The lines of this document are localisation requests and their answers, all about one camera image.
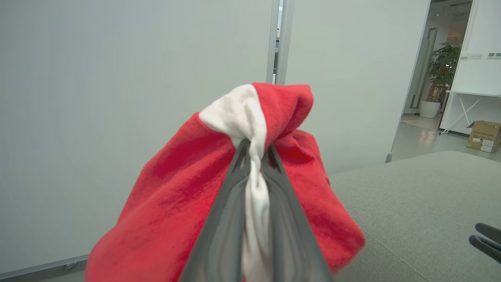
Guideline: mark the grey metal partition post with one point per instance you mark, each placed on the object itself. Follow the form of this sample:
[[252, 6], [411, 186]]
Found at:
[[273, 39], [285, 39]]

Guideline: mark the grey metal partition leg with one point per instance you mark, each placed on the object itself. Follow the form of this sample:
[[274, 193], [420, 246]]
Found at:
[[389, 157]]

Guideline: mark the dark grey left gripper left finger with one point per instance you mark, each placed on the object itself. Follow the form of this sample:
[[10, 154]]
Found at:
[[219, 243]]

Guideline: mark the white folding table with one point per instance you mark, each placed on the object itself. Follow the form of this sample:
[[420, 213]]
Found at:
[[475, 94]]

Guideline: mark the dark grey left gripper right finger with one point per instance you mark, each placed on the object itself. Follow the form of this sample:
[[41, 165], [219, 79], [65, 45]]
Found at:
[[293, 250]]

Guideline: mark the green potted plant white pot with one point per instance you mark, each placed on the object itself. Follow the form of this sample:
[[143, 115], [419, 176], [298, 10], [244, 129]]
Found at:
[[444, 66]]

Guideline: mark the small partition glide foot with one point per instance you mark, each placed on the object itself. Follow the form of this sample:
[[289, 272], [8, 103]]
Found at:
[[69, 266]]

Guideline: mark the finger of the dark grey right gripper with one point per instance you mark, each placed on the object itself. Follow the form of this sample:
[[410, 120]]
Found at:
[[491, 231], [487, 247]]

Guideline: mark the brown cardboard box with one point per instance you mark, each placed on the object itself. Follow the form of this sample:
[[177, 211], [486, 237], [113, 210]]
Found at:
[[485, 135]]

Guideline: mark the red and white garment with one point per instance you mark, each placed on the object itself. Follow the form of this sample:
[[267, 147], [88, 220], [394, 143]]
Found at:
[[168, 203]]

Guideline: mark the wide white partition panel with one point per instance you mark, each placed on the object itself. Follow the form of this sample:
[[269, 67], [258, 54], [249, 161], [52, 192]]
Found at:
[[117, 98]]

